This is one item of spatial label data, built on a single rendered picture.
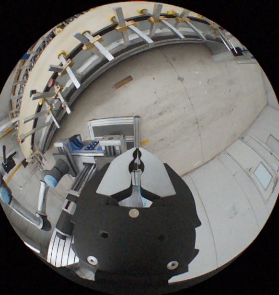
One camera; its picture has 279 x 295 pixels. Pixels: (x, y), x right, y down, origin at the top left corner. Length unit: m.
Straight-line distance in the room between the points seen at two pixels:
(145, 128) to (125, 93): 0.69
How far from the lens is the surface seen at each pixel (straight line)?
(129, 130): 1.28
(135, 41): 0.97
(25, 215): 0.75
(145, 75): 1.51
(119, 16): 0.70
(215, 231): 2.07
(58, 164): 0.79
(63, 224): 0.59
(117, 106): 1.47
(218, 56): 2.37
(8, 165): 0.84
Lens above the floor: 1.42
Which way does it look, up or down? 60 degrees down
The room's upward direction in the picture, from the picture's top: 178 degrees counter-clockwise
